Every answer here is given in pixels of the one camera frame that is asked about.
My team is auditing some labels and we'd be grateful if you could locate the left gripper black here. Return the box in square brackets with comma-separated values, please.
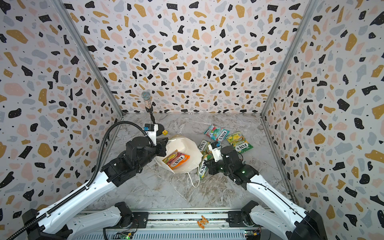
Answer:
[136, 135, 169, 171]

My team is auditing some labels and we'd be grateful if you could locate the yellow green Fox's candy bag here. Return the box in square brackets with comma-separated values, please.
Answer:
[226, 132, 253, 154]

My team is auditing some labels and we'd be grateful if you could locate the red green Fox's candy bag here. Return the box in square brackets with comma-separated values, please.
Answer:
[204, 124, 230, 143]

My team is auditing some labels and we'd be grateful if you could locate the orange Fox's candy bag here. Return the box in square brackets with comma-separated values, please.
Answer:
[162, 150, 190, 170]

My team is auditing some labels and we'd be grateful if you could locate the white paper bag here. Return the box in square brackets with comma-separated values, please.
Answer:
[155, 136, 203, 188]

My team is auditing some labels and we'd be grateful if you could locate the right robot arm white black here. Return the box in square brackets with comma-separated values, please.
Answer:
[205, 142, 327, 240]

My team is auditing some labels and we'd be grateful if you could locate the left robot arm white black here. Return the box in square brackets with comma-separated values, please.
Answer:
[23, 137, 169, 240]

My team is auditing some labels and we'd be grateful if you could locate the microphone on black stand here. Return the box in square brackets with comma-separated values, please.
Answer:
[141, 91, 165, 136]

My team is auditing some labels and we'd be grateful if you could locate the orange plastic clip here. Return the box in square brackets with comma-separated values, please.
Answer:
[197, 216, 209, 230]

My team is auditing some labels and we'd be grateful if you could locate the right circuit board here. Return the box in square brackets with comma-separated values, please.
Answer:
[245, 230, 261, 240]

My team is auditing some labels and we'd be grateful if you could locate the circuit board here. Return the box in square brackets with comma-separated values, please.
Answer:
[245, 230, 261, 240]
[113, 232, 134, 240]

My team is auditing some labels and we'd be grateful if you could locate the left circuit board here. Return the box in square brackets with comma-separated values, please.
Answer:
[113, 232, 134, 240]

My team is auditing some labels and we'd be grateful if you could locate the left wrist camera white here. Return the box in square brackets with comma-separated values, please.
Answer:
[144, 124, 159, 146]

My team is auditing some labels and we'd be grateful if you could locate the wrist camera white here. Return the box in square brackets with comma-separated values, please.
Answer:
[144, 124, 159, 146]
[209, 142, 223, 162]

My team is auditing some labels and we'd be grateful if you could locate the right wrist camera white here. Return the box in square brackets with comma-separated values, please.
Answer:
[209, 142, 223, 162]

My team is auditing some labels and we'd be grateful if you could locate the black corrugated cable conduit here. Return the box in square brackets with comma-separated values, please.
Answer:
[5, 121, 154, 240]

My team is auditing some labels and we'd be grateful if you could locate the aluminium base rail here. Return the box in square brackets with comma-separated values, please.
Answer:
[58, 207, 316, 240]

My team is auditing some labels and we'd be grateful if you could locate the right aluminium corner post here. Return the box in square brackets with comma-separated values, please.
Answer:
[260, 0, 319, 119]

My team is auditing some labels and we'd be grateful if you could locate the aluminium corner post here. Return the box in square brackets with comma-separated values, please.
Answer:
[260, 0, 319, 119]
[52, 1, 123, 119]

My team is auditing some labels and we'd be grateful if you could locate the left aluminium corner post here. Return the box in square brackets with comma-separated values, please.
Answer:
[52, 1, 123, 119]

